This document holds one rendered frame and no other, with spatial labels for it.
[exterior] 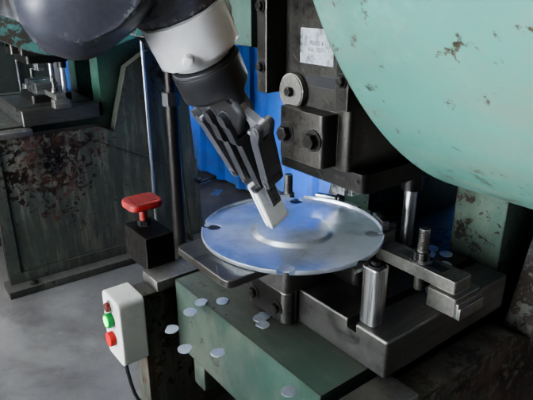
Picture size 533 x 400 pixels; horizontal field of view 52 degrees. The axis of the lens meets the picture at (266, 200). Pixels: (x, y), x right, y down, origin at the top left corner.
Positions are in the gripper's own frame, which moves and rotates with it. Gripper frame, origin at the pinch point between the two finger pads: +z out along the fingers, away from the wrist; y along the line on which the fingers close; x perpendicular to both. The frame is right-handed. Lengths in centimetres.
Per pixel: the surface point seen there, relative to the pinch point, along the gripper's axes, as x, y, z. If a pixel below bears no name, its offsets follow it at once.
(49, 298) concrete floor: -27, -149, 86
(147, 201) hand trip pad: -2.1, -41.0, 14.1
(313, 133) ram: 14.9, -6.4, 1.7
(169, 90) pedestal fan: 36, -94, 22
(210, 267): -8.2, -8.6, 9.0
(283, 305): -2.3, -5.7, 22.7
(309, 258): 2.8, -1.1, 14.2
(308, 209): 14.1, -14.3, 19.7
